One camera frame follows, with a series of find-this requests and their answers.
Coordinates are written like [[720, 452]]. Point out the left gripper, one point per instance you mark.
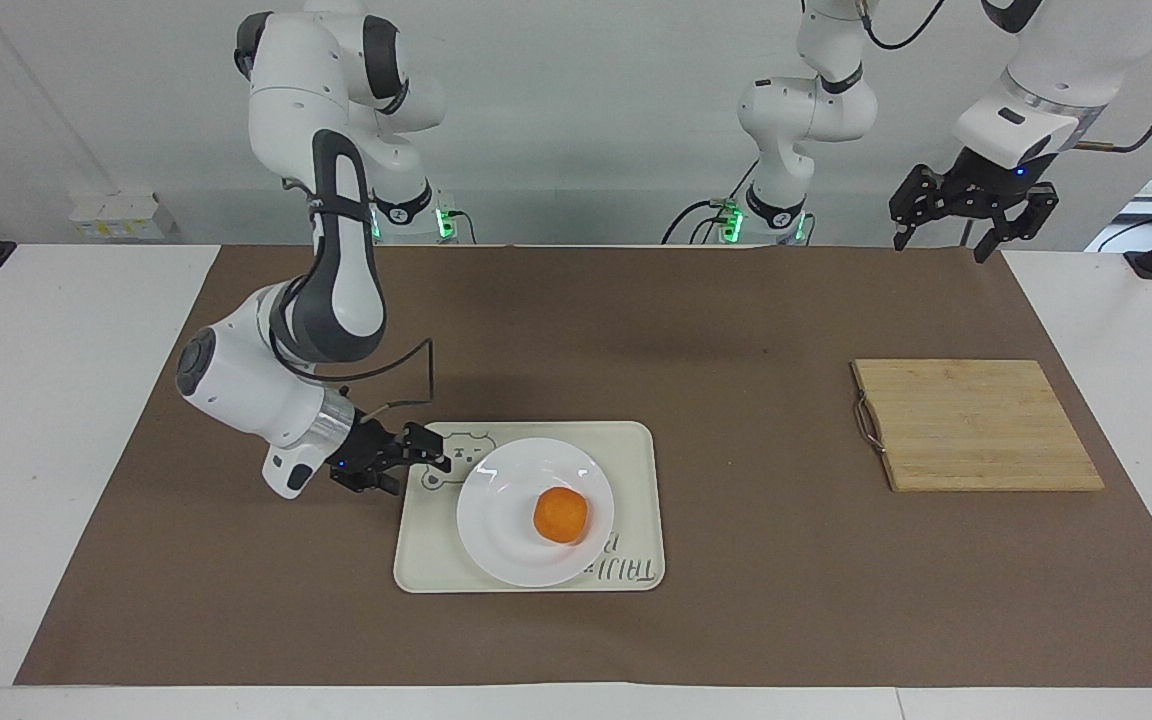
[[996, 190]]

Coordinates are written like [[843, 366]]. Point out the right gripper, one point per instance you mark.
[[364, 452]]

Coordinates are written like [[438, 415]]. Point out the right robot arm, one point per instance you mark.
[[286, 100]]

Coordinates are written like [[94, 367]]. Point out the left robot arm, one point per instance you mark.
[[816, 105]]

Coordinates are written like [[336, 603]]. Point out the white round plate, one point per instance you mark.
[[506, 500]]

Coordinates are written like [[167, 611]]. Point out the orange fruit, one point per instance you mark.
[[560, 515]]

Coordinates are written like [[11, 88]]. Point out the bamboo cutting board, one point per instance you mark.
[[976, 425]]

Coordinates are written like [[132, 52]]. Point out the cream plastic tray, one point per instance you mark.
[[631, 470]]

